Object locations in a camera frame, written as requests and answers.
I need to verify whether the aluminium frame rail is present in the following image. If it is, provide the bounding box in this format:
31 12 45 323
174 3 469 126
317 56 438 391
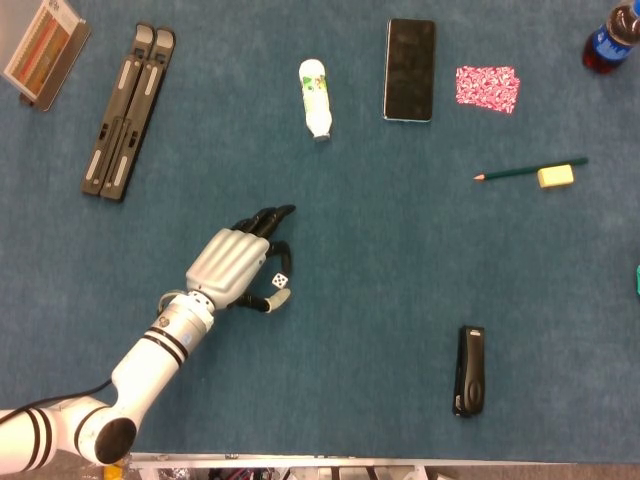
128 452 426 471

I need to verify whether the green pencil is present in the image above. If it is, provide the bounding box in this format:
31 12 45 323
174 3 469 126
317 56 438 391
473 157 590 183

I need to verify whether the cola bottle with blue label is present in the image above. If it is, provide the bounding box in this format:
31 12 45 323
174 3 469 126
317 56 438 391
582 0 640 76

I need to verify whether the blue felt table mat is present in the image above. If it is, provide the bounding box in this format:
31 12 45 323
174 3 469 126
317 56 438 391
0 0 640 464

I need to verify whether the black folding laptop stand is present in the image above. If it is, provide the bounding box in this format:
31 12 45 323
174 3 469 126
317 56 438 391
80 21 177 204

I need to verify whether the black smartphone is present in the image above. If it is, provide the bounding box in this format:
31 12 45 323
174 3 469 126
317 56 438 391
382 18 437 123

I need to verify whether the black stapler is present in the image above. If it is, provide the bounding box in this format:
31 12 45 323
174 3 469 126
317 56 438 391
452 325 486 418

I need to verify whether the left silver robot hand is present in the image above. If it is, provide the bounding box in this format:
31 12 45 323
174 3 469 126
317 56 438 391
185 204 297 314

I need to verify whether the white small bottle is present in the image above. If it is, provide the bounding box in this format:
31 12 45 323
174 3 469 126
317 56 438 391
298 58 333 143

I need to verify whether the yellow eraser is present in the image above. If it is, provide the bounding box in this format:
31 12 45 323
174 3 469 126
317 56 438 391
537 164 574 189

